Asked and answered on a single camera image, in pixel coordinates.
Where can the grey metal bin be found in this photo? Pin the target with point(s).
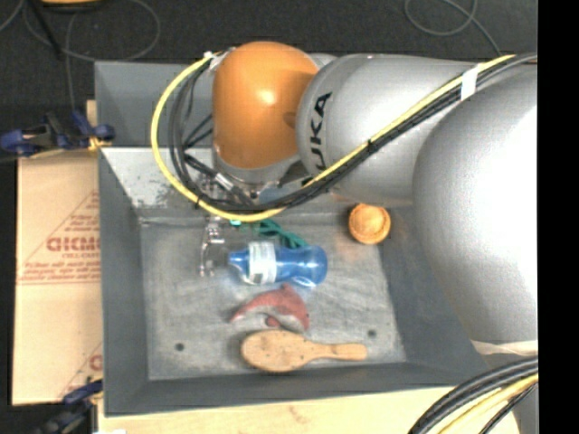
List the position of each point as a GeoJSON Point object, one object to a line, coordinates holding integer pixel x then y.
{"type": "Point", "coordinates": [181, 314]}

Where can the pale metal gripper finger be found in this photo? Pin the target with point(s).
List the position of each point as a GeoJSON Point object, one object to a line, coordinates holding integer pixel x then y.
{"type": "Point", "coordinates": [209, 260]}
{"type": "Point", "coordinates": [214, 229]}

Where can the wooden hairbrush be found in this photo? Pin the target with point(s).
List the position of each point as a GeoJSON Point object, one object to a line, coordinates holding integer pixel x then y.
{"type": "Point", "coordinates": [280, 351]}

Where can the orange ball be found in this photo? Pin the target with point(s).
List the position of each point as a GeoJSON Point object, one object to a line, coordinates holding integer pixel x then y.
{"type": "Point", "coordinates": [368, 224]}

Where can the blue plastic bottle white label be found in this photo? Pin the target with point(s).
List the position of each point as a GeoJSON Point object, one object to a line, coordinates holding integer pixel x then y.
{"type": "Point", "coordinates": [294, 265]}

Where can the brown cardboard board red print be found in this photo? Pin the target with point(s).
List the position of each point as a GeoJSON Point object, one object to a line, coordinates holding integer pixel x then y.
{"type": "Point", "coordinates": [54, 296]}

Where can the red toy dolphin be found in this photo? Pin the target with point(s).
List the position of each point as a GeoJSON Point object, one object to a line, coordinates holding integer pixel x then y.
{"type": "Point", "coordinates": [280, 305]}

